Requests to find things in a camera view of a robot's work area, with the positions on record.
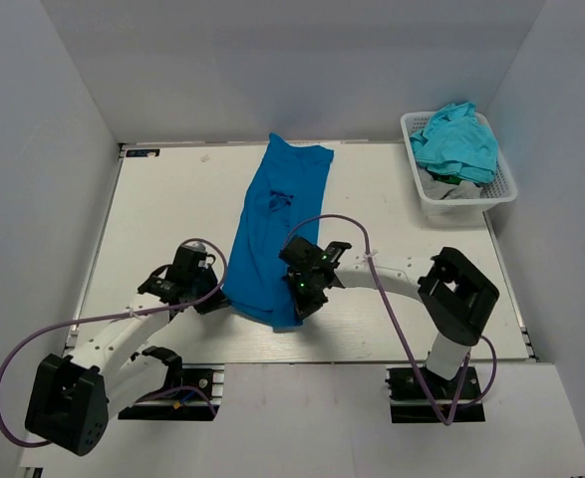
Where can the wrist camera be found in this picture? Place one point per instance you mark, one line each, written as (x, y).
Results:
(303, 256)
(182, 264)

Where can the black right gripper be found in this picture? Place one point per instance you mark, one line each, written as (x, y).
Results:
(301, 297)

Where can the light blue t shirt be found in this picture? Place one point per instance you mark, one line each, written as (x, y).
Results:
(454, 142)

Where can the blue label sticker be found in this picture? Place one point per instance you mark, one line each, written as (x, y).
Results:
(143, 152)

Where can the white plastic basket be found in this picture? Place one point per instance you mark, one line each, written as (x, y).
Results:
(501, 190)

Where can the grey t shirt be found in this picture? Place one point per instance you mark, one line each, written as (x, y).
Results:
(438, 190)

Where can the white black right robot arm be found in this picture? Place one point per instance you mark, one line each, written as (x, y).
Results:
(457, 296)

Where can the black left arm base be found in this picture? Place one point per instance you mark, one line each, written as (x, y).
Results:
(196, 397)

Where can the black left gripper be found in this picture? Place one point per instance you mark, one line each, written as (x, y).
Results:
(211, 297)

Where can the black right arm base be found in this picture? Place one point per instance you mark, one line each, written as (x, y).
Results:
(409, 405)

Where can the green garment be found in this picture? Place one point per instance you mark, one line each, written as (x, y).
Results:
(447, 179)

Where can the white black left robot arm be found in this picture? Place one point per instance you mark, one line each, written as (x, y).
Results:
(74, 397)

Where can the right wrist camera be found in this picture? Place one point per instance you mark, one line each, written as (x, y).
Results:
(303, 256)

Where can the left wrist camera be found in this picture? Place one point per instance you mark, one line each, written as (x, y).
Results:
(182, 264)

